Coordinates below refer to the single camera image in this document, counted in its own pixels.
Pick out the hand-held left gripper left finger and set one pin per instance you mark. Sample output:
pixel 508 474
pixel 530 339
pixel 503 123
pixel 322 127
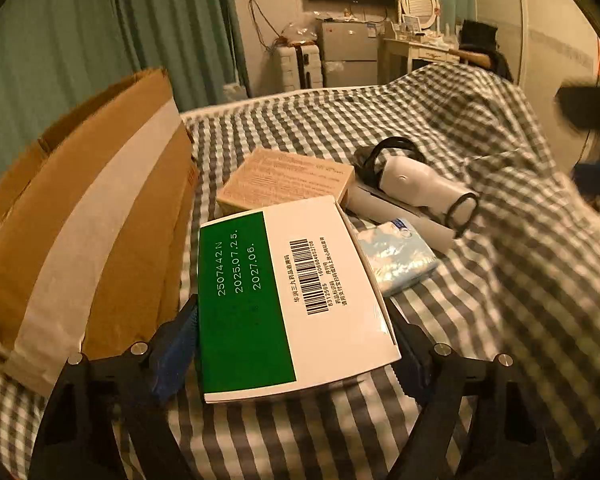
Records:
pixel 175 355

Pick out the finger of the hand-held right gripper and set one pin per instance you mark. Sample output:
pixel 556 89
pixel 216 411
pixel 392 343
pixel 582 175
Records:
pixel 592 107
pixel 597 179

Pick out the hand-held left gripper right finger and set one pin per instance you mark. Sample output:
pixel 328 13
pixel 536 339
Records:
pixel 411 360

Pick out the green and white carton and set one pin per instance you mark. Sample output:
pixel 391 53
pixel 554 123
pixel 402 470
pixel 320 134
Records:
pixel 245 300

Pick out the torn cardboard box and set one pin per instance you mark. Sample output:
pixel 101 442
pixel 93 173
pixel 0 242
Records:
pixel 105 210

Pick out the blue tissue pack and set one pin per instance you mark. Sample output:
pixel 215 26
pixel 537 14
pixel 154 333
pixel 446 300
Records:
pixel 395 260

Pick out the black clothing on chair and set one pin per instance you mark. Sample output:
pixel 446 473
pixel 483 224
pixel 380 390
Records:
pixel 480 37

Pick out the black hair band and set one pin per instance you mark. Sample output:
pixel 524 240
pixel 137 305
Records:
pixel 449 210

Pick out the white handheld device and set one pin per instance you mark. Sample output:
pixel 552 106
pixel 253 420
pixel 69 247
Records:
pixel 420 185

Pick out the white dressing table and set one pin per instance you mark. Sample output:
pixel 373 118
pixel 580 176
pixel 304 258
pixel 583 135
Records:
pixel 420 52

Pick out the flat tan paper box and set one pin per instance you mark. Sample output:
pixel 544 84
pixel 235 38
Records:
pixel 285 180

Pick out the small silver fridge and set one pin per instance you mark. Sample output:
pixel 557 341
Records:
pixel 347 52

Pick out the white suitcase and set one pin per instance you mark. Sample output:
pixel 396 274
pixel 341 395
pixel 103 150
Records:
pixel 297 67

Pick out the crinkled clear bag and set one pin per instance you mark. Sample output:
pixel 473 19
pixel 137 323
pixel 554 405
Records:
pixel 300 35

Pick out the wide green curtain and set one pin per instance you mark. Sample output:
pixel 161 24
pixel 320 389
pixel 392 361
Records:
pixel 80 35

